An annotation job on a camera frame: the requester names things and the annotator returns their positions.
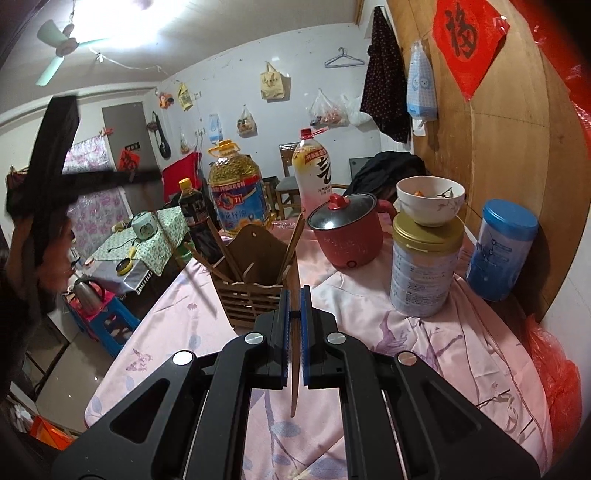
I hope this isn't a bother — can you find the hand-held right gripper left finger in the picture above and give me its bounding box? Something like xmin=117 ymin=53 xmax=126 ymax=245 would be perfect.
xmin=51 ymin=288 xmax=291 ymax=480

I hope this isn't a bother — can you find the wooden chopstick holder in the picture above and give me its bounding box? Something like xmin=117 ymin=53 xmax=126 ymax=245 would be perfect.
xmin=210 ymin=224 xmax=301 ymax=329

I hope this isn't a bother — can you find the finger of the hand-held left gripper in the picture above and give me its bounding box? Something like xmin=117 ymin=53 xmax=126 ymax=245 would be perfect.
xmin=60 ymin=169 xmax=161 ymax=204
xmin=7 ymin=95 xmax=80 ymax=217

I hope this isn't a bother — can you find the stainless steel kettle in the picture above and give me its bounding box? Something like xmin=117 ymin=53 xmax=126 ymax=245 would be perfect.
xmin=69 ymin=274 xmax=106 ymax=312

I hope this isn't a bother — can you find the grey door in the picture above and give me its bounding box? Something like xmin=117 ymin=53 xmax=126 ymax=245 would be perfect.
xmin=102 ymin=102 xmax=160 ymax=185

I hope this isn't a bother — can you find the red cloth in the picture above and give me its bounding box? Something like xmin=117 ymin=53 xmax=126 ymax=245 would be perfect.
xmin=161 ymin=152 xmax=204 ymax=204

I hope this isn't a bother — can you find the yellow round gadget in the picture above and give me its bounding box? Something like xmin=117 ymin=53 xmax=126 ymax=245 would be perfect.
xmin=115 ymin=247 xmax=137 ymax=276

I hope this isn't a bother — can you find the plastic bag with snacks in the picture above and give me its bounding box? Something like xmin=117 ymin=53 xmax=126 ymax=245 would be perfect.
xmin=237 ymin=105 xmax=258 ymax=138

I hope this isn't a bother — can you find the yellow paper bag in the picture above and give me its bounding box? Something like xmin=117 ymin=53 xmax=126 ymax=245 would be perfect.
xmin=260 ymin=61 xmax=284 ymax=101

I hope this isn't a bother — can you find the blue lidded can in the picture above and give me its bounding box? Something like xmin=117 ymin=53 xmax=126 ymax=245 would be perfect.
xmin=465 ymin=199 xmax=539 ymax=302

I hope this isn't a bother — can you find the wooden chair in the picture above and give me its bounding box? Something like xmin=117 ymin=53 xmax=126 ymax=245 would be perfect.
xmin=276 ymin=142 xmax=302 ymax=217

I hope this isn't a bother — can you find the glass lid with red knob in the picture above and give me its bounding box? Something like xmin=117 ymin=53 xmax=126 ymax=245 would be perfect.
xmin=307 ymin=193 xmax=379 ymax=232

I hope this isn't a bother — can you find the black hanging strap bag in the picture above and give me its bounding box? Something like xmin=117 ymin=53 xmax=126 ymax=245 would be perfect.
xmin=147 ymin=111 xmax=171 ymax=160

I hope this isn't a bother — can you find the clear plastic bag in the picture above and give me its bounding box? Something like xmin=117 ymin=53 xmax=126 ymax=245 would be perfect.
xmin=308 ymin=89 xmax=350 ymax=127

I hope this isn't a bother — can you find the red plastic bag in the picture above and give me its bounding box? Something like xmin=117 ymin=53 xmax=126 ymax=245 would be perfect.
xmin=524 ymin=316 xmax=583 ymax=462

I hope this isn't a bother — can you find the wire clothes hanger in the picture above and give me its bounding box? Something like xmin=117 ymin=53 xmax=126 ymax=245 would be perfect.
xmin=324 ymin=47 xmax=365 ymax=68

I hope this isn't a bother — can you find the wooden chopstick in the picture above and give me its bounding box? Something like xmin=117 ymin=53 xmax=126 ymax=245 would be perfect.
xmin=288 ymin=277 xmax=304 ymax=418
xmin=287 ymin=213 xmax=306 ymax=278
xmin=281 ymin=226 xmax=298 ymax=280
xmin=182 ymin=242 xmax=223 ymax=278

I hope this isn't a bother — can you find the pink floral curtain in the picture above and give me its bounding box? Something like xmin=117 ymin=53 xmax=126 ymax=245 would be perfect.
xmin=62 ymin=136 xmax=130 ymax=247

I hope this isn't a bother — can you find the large cooking oil bottle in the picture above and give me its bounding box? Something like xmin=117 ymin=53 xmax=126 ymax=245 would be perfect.
xmin=207 ymin=140 xmax=271 ymax=232

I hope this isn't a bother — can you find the blue plastic stool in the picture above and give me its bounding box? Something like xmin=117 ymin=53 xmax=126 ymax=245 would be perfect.
xmin=74 ymin=295 xmax=141 ymax=358

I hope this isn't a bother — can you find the milk powder can gold lid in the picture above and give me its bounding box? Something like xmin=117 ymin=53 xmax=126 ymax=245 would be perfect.
xmin=390 ymin=212 xmax=465 ymax=318

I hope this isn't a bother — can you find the person's left hand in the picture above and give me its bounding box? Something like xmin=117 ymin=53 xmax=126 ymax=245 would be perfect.
xmin=11 ymin=217 xmax=77 ymax=296

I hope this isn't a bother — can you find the pink floral tablecloth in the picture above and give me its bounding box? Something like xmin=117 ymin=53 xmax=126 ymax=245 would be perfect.
xmin=84 ymin=226 xmax=555 ymax=480

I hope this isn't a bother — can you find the red electric pot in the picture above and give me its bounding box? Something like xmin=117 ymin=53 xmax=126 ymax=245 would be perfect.
xmin=314 ymin=198 xmax=398 ymax=271

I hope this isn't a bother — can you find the blue white hanging bag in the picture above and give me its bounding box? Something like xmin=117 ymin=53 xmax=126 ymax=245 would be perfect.
xmin=406 ymin=41 xmax=438 ymax=137

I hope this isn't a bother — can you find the dark soy sauce bottle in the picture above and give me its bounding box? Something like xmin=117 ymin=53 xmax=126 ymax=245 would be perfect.
xmin=178 ymin=178 xmax=222 ymax=264

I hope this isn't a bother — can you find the person's left forearm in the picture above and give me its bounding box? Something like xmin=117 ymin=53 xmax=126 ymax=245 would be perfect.
xmin=0 ymin=249 xmax=65 ymax=402

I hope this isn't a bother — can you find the round wooden board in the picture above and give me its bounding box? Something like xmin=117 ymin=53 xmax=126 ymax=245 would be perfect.
xmin=387 ymin=0 xmax=591 ymax=324

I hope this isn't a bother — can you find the dark dotted hanging cloth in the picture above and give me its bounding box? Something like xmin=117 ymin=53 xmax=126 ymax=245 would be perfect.
xmin=359 ymin=6 xmax=413 ymax=144

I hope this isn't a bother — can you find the white round appliance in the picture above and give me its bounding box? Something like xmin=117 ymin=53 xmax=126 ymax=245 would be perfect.
xmin=130 ymin=212 xmax=159 ymax=237

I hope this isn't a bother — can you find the ceiling fan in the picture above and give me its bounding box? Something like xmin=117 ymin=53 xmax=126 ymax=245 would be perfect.
xmin=36 ymin=19 xmax=112 ymax=87

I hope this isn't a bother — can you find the orange box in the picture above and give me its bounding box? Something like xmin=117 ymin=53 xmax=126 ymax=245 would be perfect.
xmin=30 ymin=415 xmax=77 ymax=450

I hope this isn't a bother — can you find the pink white drink bottle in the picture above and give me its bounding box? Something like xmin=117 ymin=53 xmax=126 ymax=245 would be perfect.
xmin=292 ymin=128 xmax=332 ymax=217

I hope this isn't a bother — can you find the white bowl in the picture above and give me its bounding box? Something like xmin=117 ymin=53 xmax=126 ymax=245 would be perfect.
xmin=396 ymin=175 xmax=466 ymax=228

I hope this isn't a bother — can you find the black jacket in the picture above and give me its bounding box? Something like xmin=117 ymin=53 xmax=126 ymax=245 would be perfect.
xmin=344 ymin=151 xmax=428 ymax=199

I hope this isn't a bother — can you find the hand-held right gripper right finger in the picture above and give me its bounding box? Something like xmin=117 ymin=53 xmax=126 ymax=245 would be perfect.
xmin=299 ymin=286 xmax=541 ymax=480

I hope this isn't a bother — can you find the white plastic bag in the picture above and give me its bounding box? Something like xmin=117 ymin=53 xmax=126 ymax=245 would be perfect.
xmin=340 ymin=93 xmax=372 ymax=126

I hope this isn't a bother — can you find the green floral tablecloth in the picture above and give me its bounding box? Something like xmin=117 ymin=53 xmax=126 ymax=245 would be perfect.
xmin=92 ymin=206 xmax=192 ymax=278

